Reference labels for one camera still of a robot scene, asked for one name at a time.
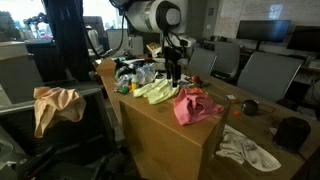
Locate peach shirt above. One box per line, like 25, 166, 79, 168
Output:
33, 86, 87, 138

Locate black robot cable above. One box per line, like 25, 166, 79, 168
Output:
88, 0, 129, 59

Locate whiteboard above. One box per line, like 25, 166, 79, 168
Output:
219, 0, 320, 31

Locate pale green towel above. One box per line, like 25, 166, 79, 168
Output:
145, 78, 180, 105

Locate long wooden table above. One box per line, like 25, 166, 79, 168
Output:
94, 58, 320, 180

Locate grey partition panel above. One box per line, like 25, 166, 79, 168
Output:
0, 41, 44, 104

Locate small colourful cube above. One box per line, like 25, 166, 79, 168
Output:
225, 94, 238, 103

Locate white crumpled cloth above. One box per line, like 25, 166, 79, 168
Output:
215, 124, 282, 173

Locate grey office chair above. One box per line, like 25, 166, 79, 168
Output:
188, 47, 218, 76
213, 41, 241, 79
0, 84, 118, 180
237, 51, 304, 103

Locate black cylinder container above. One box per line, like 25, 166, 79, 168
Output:
272, 116, 312, 154

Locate clear plastic bag pile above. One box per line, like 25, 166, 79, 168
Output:
114, 61, 158, 88

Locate white bottle yellow label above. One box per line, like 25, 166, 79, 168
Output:
130, 73, 140, 90

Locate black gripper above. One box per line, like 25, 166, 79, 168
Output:
163, 46, 183, 88

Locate pink shirt orange print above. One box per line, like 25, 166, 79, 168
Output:
173, 87, 225, 126

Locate small open cardboard box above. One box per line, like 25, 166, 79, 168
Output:
96, 58, 117, 77

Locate black round speaker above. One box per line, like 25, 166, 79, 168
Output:
241, 99, 259, 117

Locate yellow cloth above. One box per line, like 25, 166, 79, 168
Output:
132, 83, 158, 98

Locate black computer monitor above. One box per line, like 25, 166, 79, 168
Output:
286, 25, 320, 53
236, 19, 292, 43

